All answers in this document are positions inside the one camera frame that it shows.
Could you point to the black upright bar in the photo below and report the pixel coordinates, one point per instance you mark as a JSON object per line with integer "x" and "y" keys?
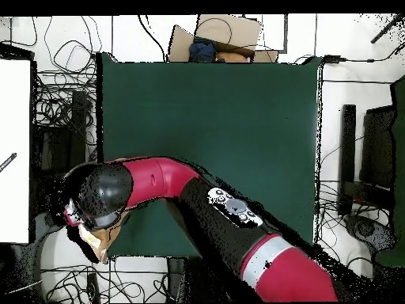
{"x": 348, "y": 142}

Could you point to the black power adapter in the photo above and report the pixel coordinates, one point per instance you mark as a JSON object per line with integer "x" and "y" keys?
{"x": 331, "y": 58}

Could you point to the tan terry towel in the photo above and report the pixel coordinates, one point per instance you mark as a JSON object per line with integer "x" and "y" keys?
{"x": 106, "y": 236}

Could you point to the black power strip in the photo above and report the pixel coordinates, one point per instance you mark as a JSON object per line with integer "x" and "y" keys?
{"x": 93, "y": 288}

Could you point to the white board with black frame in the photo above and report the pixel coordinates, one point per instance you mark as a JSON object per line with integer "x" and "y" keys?
{"x": 14, "y": 142}

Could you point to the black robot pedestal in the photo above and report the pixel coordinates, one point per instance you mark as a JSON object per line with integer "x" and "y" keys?
{"x": 176, "y": 278}

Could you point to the orange garment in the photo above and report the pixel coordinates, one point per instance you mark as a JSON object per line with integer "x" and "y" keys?
{"x": 231, "y": 57}

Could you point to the black tripod leg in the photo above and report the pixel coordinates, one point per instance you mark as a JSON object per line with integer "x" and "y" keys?
{"x": 387, "y": 30}

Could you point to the black marker pen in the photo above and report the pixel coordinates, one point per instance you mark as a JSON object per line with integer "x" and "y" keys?
{"x": 9, "y": 161}

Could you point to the dark green table cloth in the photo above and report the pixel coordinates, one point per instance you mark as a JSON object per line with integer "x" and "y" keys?
{"x": 221, "y": 110}

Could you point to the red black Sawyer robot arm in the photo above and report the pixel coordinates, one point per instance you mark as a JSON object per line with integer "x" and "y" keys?
{"x": 164, "y": 177}

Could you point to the green chair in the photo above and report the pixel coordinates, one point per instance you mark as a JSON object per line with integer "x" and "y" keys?
{"x": 399, "y": 158}

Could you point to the black monitor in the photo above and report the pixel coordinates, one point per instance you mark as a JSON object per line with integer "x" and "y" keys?
{"x": 378, "y": 145}

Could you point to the dark blue garment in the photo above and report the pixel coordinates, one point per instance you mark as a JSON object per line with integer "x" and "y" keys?
{"x": 202, "y": 50}

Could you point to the black equipment stand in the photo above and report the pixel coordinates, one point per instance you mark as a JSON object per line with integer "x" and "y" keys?
{"x": 79, "y": 126}

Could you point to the brown cardboard box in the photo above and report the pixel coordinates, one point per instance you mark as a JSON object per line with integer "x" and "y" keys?
{"x": 227, "y": 30}

